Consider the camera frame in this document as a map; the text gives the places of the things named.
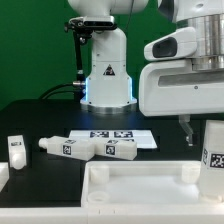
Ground black cables behind base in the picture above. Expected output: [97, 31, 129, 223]
[38, 83, 83, 100]

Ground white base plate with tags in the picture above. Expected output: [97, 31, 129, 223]
[69, 130, 157, 149]

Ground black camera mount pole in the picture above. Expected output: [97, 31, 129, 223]
[73, 32, 85, 82]

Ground white left corner block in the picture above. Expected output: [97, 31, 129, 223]
[0, 162, 9, 192]

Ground white desk top panel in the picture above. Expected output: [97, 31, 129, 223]
[81, 161, 224, 207]

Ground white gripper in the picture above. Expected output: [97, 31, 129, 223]
[139, 59, 224, 146]

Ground white front rail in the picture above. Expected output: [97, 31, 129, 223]
[0, 207, 224, 224]

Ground black camera on mount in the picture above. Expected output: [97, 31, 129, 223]
[64, 16, 117, 33]

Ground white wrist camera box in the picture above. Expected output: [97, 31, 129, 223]
[144, 27, 197, 61]

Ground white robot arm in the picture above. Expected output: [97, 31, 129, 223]
[67, 0, 224, 145]

